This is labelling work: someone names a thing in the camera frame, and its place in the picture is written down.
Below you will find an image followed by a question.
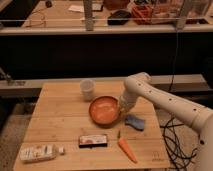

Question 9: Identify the dark rectangular box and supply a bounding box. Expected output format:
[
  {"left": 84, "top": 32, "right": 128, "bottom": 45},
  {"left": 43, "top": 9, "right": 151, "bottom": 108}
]
[{"left": 78, "top": 134, "right": 108, "bottom": 148}]

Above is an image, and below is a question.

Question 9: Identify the orange basket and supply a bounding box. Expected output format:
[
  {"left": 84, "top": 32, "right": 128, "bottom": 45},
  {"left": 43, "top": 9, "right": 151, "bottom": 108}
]
[{"left": 131, "top": 5, "right": 152, "bottom": 25}]

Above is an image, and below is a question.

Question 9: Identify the blue sponge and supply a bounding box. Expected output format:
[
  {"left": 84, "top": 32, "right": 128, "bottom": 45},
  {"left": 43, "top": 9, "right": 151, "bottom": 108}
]
[{"left": 125, "top": 115, "right": 145, "bottom": 131}]

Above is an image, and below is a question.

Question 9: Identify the clear plastic bottle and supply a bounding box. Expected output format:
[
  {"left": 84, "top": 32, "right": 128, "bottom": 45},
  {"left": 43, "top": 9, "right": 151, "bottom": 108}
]
[{"left": 19, "top": 144, "right": 65, "bottom": 163}]

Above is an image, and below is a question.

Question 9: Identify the orange toy carrot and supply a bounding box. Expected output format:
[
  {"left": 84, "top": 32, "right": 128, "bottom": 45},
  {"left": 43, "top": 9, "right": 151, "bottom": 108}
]
[{"left": 118, "top": 138, "right": 137, "bottom": 163}]

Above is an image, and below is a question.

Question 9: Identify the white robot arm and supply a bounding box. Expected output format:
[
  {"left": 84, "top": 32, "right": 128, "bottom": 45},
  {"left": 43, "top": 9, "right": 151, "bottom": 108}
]
[{"left": 119, "top": 72, "right": 213, "bottom": 171}]

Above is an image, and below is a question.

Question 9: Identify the black cable bundle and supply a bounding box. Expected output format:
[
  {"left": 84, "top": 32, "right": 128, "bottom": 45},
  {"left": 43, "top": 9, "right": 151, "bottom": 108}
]
[{"left": 159, "top": 119, "right": 209, "bottom": 171}]

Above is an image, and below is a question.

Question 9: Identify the black tray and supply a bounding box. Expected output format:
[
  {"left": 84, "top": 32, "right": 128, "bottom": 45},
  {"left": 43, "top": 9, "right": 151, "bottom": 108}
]
[{"left": 107, "top": 10, "right": 131, "bottom": 25}]

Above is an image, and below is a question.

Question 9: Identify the translucent plastic cup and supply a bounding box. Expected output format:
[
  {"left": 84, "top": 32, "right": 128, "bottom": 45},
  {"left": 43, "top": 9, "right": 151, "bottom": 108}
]
[{"left": 80, "top": 79, "right": 95, "bottom": 101}]

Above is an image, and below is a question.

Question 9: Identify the grey vertical post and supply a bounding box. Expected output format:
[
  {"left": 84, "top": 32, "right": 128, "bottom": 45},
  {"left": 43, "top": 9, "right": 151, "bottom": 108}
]
[
  {"left": 83, "top": 0, "right": 94, "bottom": 31},
  {"left": 176, "top": 0, "right": 191, "bottom": 30}
]

